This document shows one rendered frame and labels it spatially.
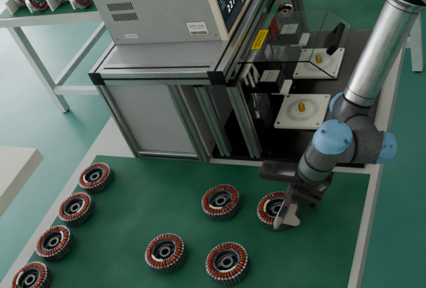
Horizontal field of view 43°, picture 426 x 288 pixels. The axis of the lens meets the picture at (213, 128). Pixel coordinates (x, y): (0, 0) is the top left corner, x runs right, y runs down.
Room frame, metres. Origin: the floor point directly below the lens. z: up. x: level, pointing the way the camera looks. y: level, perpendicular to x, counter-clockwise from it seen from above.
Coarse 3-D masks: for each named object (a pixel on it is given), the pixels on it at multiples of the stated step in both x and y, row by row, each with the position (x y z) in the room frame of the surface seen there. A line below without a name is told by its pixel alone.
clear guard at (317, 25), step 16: (272, 16) 1.41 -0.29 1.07; (288, 16) 1.37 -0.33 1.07; (304, 16) 1.34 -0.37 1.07; (320, 16) 1.31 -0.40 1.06; (336, 16) 1.31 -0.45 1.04; (256, 32) 1.36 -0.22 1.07; (272, 32) 1.33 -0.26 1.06; (288, 32) 1.29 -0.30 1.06; (304, 32) 1.26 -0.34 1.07; (320, 32) 1.24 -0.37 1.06; (272, 48) 1.25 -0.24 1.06; (288, 48) 1.22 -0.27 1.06; (304, 48) 1.19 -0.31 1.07; (320, 48) 1.18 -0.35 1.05; (320, 64) 1.13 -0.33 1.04; (336, 64) 1.15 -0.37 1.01
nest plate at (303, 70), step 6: (342, 54) 1.48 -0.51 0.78; (300, 66) 1.50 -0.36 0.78; (306, 66) 1.49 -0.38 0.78; (312, 66) 1.48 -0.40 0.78; (294, 72) 1.48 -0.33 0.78; (300, 72) 1.47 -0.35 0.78; (306, 72) 1.46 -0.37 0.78; (312, 72) 1.44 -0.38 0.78; (318, 72) 1.43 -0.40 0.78; (324, 72) 1.42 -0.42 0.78; (336, 72) 1.40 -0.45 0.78; (294, 78) 1.46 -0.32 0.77; (300, 78) 1.45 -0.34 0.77; (306, 78) 1.44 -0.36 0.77; (312, 78) 1.43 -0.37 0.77; (318, 78) 1.42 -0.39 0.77; (324, 78) 1.40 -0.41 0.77; (330, 78) 1.39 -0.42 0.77; (336, 78) 1.38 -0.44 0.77
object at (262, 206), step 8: (280, 192) 1.00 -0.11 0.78; (264, 200) 0.99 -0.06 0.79; (272, 200) 0.99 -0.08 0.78; (280, 200) 0.98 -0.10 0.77; (264, 208) 0.97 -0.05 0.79; (272, 208) 0.96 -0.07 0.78; (288, 208) 0.94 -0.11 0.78; (264, 216) 0.94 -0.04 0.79; (272, 216) 0.93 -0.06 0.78; (264, 224) 0.93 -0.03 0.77; (272, 224) 0.91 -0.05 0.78; (280, 224) 0.91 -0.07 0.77
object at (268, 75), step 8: (264, 72) 1.36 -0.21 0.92; (272, 72) 1.34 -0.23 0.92; (280, 72) 1.33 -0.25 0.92; (248, 80) 1.38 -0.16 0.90; (264, 80) 1.32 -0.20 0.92; (272, 80) 1.31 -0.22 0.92; (280, 80) 1.31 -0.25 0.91; (288, 80) 1.33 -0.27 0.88; (248, 88) 1.34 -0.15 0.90; (256, 88) 1.33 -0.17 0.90; (264, 88) 1.31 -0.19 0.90; (272, 88) 1.30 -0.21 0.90; (280, 88) 1.30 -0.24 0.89; (288, 88) 1.29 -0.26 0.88; (256, 96) 1.37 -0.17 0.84
